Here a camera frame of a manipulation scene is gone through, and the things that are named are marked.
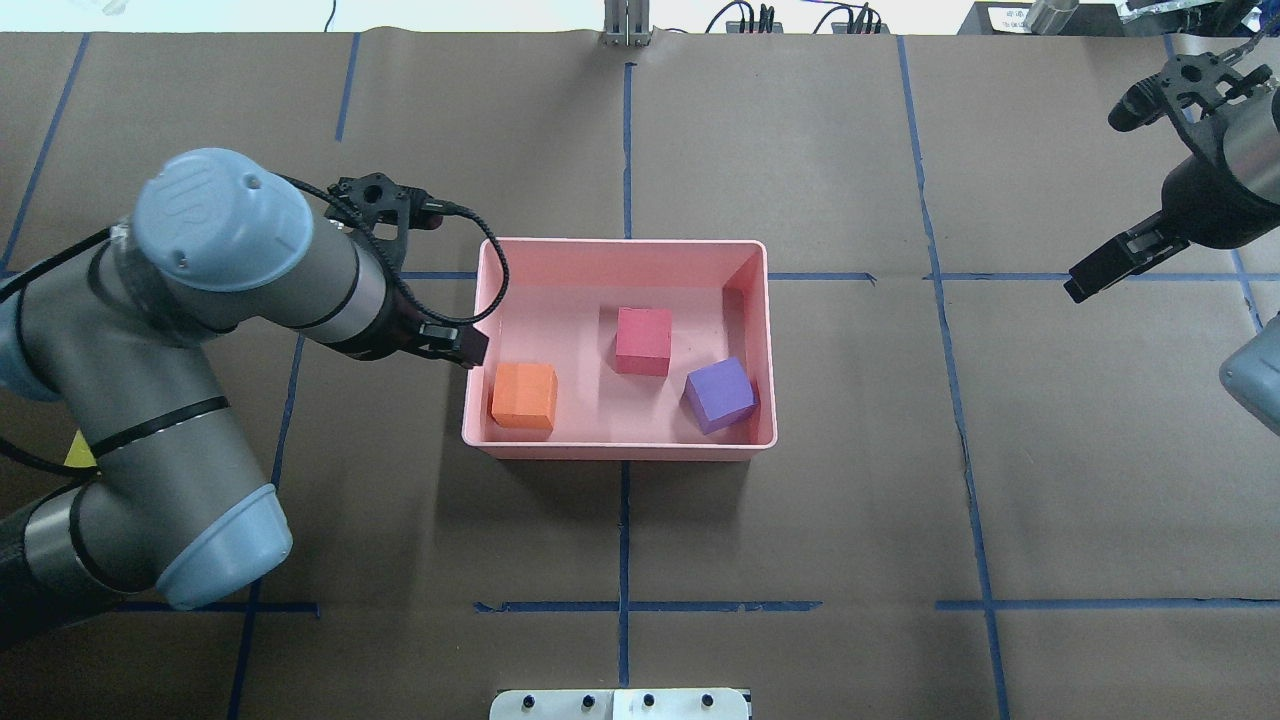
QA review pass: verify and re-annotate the red block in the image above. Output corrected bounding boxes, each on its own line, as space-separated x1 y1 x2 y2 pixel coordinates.
614 307 672 377

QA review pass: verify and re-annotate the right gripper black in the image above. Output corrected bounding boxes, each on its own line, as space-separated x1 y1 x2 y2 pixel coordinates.
1064 150 1279 304

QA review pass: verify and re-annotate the orange block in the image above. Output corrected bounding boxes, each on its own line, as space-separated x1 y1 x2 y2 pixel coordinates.
490 363 558 432

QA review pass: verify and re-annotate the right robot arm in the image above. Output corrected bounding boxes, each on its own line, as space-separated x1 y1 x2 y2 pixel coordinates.
1062 86 1277 437

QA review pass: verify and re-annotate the aluminium frame post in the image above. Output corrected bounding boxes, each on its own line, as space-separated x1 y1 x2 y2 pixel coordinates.
599 0 653 47

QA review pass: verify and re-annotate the yellow block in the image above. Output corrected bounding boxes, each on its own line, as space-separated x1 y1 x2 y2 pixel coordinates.
63 429 97 470

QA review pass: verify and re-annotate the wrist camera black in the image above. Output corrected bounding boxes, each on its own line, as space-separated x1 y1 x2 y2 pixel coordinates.
324 173 462 270
1107 49 1277 158

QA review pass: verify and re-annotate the purple block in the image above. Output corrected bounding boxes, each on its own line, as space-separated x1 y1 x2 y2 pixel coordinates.
684 356 759 436

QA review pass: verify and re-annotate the silver metal cylinder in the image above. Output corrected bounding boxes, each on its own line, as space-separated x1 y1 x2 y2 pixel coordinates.
1021 0 1080 36

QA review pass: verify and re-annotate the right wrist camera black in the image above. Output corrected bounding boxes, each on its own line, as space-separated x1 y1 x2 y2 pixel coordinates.
1107 49 1277 158

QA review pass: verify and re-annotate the pink plastic bin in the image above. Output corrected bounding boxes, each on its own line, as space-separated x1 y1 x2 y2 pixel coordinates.
461 238 780 462

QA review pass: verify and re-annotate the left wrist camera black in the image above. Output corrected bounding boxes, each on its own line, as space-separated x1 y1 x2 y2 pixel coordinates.
324 173 462 270

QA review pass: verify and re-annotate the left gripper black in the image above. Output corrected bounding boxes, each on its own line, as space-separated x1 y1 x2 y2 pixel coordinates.
330 290 489 366

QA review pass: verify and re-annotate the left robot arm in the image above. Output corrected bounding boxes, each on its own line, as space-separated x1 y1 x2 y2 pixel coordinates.
1 147 509 650

